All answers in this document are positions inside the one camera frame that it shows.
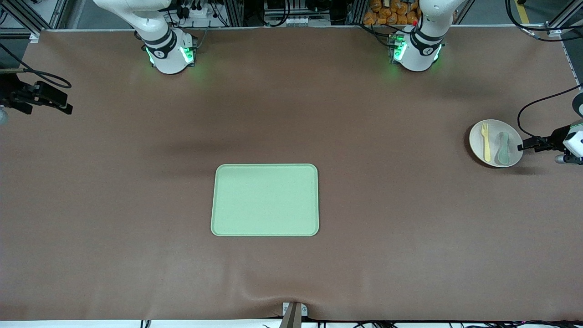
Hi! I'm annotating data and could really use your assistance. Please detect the orange snack bag pile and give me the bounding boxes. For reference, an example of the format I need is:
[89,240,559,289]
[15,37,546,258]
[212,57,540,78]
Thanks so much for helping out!
[363,0,419,26]

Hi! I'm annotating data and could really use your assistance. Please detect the brown metal mount bar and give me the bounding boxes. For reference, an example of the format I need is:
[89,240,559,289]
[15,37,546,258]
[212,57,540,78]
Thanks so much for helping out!
[279,302,303,328]

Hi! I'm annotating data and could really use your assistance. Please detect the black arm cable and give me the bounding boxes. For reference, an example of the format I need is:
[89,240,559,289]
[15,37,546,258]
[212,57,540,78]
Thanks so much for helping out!
[0,43,72,90]
[505,0,583,139]

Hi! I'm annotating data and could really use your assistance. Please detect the white power strip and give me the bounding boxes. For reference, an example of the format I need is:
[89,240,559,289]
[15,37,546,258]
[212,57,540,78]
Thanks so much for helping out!
[180,4,215,19]

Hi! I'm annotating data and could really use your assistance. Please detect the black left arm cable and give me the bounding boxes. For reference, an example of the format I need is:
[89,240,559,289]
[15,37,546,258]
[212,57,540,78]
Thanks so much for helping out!
[505,0,583,139]

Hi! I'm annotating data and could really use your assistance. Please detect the grey-green plastic spoon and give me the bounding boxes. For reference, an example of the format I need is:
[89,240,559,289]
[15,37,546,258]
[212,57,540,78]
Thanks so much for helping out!
[496,132,511,165]

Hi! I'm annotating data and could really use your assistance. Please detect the beige round plate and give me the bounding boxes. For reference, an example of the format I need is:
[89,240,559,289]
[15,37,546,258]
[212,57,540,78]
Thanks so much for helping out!
[469,119,524,168]

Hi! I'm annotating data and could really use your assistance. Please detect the aluminium frame strut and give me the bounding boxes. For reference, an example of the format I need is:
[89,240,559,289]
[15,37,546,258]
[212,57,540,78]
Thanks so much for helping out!
[544,0,583,37]
[0,0,69,41]

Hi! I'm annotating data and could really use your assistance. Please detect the yellow plastic fork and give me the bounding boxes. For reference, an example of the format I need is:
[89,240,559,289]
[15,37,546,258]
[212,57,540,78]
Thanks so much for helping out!
[481,128,492,163]

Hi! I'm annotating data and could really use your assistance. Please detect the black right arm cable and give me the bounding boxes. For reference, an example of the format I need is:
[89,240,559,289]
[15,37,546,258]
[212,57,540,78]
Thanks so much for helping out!
[0,43,72,90]

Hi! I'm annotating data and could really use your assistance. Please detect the aluminium table side rail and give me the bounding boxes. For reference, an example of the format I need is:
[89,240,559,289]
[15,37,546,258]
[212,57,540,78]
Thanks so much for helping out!
[559,36,583,96]

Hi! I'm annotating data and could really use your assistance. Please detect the white table clamp bracket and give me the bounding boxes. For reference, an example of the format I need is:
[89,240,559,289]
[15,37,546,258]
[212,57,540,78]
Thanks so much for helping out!
[282,302,308,317]

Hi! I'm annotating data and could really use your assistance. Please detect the aluminium frame post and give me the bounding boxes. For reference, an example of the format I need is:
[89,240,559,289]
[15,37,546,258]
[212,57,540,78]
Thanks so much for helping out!
[226,0,244,27]

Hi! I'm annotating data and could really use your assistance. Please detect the light green rectangular tray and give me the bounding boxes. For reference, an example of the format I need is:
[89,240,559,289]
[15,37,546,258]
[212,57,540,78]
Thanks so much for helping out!
[210,164,320,237]

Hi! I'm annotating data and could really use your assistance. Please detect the brown table mat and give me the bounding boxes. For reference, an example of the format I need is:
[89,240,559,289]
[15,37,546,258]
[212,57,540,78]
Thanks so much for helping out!
[0,25,583,322]

